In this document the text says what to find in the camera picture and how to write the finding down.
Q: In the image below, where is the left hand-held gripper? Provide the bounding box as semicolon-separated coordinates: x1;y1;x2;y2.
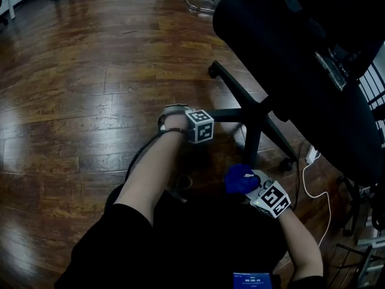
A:
156;104;215;144

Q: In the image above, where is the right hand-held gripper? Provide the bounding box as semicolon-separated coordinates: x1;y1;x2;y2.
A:
245;169;292;219

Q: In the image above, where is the blue cloth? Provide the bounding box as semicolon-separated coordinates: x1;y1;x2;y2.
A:
224;163;262;195

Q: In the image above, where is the black office chair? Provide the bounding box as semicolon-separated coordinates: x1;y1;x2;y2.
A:
208;0;385;189

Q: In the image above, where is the person's right forearm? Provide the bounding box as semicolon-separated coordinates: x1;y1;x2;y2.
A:
278;208;324;282

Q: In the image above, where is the person's left forearm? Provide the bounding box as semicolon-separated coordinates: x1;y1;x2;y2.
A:
114;114;189;227

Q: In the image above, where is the white power adaptor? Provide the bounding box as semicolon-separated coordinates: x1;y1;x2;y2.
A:
305;145;320;165

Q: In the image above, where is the black metal stand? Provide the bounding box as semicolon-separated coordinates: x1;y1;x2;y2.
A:
336;176;362;237

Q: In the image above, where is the phone with blue screen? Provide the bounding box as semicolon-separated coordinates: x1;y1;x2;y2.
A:
233;271;274;289

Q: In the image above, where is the grey metal rack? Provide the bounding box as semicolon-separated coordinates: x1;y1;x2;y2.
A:
357;215;385;286

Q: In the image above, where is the black metal railing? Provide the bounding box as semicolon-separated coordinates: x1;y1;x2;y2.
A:
359;61;385;150

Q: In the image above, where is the silver-edged flat device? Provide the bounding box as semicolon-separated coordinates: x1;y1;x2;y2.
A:
314;51;349;92

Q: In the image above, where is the thin black cable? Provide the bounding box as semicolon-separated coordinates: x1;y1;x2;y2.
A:
293;140;305;211

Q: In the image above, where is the white cable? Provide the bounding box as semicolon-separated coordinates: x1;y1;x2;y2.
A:
302;163;332;248

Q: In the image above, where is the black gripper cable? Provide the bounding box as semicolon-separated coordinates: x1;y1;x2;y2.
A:
125;132;165;181

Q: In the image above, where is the black wire frame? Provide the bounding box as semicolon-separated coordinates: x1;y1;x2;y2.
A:
327;242;375;286

